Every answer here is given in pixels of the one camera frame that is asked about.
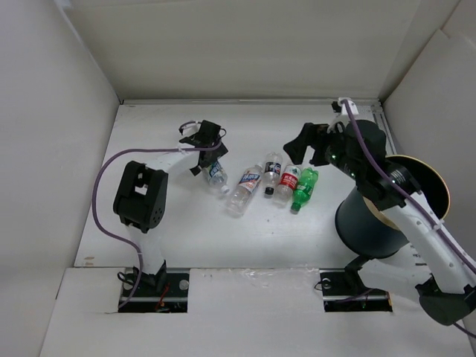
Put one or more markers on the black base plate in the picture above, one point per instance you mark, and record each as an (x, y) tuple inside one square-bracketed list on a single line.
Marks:
[(173, 298), (342, 291)]

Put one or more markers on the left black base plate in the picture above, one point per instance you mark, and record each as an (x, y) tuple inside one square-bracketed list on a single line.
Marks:
[(173, 298)]

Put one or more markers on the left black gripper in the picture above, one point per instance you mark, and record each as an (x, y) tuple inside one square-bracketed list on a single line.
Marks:
[(216, 155)]

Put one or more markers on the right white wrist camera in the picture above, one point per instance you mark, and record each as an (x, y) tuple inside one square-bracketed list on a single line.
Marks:
[(345, 109)]

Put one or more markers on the clear bottle black label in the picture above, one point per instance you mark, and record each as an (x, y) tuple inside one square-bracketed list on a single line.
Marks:
[(272, 171)]

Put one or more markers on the clear bottle red label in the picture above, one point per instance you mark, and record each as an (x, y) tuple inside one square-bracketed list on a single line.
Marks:
[(287, 184)]

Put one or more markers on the dark bin with gold rim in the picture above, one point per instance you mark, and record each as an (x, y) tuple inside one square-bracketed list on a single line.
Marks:
[(368, 232)]

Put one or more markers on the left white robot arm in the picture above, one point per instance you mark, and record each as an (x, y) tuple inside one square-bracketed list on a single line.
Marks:
[(142, 193)]

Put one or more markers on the clear bottle blue orange label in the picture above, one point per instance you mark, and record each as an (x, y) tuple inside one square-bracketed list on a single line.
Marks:
[(244, 191)]

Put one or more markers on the green plastic bottle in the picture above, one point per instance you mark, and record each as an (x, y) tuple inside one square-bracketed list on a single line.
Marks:
[(304, 189)]

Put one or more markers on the clear bottle green blue label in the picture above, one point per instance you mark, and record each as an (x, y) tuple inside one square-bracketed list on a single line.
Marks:
[(216, 177)]

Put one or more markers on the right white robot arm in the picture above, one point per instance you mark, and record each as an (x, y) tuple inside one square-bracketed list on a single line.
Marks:
[(393, 220)]

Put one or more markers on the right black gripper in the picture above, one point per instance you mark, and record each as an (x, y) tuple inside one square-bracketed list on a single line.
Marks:
[(311, 132)]

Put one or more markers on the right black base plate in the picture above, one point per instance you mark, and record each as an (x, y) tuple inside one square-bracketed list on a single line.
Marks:
[(342, 291)]

